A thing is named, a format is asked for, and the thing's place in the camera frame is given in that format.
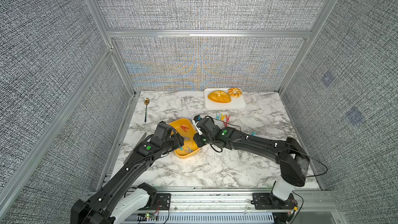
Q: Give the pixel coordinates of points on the iridescent gold blue spoon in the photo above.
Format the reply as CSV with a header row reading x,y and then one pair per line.
x,y
146,103

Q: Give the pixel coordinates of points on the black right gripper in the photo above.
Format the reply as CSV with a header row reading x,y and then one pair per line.
x,y
197,140

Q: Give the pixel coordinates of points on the oval golden bread loaf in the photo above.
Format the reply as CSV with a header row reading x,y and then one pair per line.
x,y
219,96

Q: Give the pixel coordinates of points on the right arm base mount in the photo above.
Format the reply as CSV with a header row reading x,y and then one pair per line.
x,y
266,200

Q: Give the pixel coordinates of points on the white slotted cable duct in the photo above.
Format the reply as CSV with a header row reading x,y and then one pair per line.
x,y
204,218

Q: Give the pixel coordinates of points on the yellow plastic storage box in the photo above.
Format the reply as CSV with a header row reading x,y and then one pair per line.
x,y
187,136

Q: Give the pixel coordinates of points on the white rectangular tray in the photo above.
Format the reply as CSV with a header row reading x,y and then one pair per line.
x,y
238,101

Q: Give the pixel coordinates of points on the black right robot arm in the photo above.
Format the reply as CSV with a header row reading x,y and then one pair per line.
x,y
288,154

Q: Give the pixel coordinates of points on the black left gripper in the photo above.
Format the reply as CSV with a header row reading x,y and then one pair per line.
x,y
178,141

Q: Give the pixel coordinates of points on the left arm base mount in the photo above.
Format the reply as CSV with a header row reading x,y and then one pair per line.
x,y
156,200

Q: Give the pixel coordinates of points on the silver butter knife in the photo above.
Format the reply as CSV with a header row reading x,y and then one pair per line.
x,y
136,143

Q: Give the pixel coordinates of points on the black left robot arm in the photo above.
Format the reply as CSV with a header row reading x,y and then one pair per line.
x,y
105,206

